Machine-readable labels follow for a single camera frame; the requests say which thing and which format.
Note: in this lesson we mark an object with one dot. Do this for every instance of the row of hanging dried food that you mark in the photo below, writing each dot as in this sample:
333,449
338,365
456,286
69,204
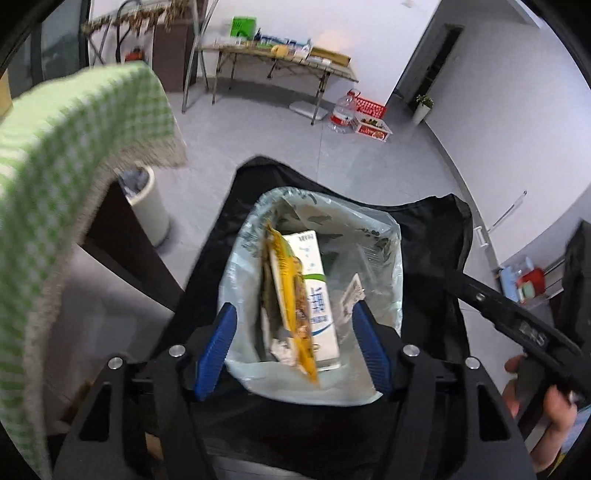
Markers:
138,18

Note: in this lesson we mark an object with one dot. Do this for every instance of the small yellow object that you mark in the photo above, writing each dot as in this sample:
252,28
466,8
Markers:
277,50

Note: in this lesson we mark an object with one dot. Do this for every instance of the cardboard box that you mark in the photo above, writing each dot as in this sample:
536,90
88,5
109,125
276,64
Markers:
330,56

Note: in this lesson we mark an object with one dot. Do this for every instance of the folding table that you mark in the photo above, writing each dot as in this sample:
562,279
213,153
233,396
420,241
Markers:
286,62

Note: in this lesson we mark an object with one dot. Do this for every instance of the white blue milk carton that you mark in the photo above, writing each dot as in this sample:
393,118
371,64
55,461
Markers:
318,295

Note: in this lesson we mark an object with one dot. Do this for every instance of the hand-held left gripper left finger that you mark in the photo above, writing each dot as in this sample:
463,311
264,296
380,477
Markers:
214,355

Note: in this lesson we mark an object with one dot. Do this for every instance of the green box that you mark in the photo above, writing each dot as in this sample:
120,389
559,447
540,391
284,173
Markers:
243,27

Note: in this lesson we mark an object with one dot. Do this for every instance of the red box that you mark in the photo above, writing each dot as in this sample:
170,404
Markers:
531,282

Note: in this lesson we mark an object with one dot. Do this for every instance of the dark door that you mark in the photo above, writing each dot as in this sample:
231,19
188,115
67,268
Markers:
434,64

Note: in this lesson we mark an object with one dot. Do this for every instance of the large water jug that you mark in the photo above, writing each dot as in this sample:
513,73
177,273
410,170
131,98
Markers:
342,113

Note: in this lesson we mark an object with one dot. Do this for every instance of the blue box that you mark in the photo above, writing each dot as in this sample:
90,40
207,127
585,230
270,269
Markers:
508,284

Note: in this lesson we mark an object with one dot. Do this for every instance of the white stand base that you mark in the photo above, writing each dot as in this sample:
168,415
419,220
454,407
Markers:
307,110

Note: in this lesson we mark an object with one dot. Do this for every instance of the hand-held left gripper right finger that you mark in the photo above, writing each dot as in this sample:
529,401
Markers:
371,355

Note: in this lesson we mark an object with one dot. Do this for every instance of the metal drying rack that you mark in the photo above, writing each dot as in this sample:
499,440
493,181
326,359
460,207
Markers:
187,92

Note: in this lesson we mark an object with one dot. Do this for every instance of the white waste bin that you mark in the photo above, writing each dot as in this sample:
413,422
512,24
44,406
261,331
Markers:
150,207

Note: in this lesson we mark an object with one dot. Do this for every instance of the red blue container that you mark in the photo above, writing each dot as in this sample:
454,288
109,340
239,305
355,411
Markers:
134,55

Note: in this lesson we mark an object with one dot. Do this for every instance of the black fabric bag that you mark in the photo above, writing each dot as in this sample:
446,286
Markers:
429,240

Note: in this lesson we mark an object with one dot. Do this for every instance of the green checked tablecloth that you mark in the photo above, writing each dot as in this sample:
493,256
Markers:
55,207

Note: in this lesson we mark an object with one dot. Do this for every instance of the small potted plant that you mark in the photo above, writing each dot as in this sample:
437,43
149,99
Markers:
422,108

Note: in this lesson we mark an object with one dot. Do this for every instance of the translucent trash bag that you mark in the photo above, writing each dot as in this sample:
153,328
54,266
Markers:
378,258

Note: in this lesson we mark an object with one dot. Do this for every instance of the person's right hand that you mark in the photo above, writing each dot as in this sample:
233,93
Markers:
558,420

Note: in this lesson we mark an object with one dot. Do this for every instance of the sliding glass door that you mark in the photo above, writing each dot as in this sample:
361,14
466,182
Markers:
60,41

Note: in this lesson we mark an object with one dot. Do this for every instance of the yellow snack packet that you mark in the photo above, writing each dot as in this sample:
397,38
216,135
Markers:
288,286

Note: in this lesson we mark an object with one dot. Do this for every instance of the thin white rod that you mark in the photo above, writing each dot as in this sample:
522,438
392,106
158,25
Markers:
508,212

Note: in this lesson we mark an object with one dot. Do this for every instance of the brown cabinet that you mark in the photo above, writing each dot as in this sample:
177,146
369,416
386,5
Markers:
173,60

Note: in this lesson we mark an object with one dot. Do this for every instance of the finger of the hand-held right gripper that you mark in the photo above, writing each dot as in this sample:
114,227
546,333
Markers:
480,297

